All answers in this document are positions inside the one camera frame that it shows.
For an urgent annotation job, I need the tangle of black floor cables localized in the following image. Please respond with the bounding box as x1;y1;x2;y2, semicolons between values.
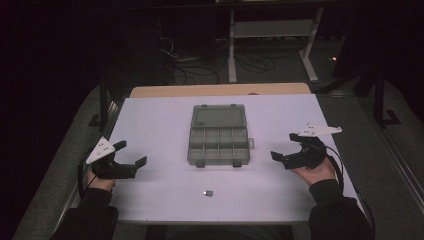
158;35;278;86

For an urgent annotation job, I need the black metal stand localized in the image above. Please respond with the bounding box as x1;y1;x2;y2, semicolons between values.
372;64;403;130
87;79;122;132

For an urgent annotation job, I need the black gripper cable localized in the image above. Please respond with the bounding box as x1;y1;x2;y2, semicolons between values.
323;144;377;236
77;147;98;201

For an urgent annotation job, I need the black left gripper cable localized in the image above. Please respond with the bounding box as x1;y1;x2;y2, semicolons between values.
77;147;98;201

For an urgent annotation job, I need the grey clear plastic compartment box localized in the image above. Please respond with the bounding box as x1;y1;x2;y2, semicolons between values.
186;103;256;169

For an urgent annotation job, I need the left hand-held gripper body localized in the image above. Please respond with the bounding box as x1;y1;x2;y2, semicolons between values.
85;136;138;180

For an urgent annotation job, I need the wooden table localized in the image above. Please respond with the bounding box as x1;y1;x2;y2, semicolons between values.
128;82;312;99

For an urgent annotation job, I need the white metal desk frame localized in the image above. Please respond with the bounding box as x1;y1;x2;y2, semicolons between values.
227;6;325;84

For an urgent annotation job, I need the person's left hand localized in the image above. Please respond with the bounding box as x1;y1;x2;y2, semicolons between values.
86;168;116;193

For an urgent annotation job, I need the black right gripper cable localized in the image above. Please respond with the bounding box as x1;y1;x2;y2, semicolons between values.
323;144;377;236

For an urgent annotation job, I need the person's right hand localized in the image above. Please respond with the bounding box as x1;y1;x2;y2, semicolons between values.
291;157;337;187

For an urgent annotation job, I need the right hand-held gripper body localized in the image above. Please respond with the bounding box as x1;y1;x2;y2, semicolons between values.
282;122;343;171

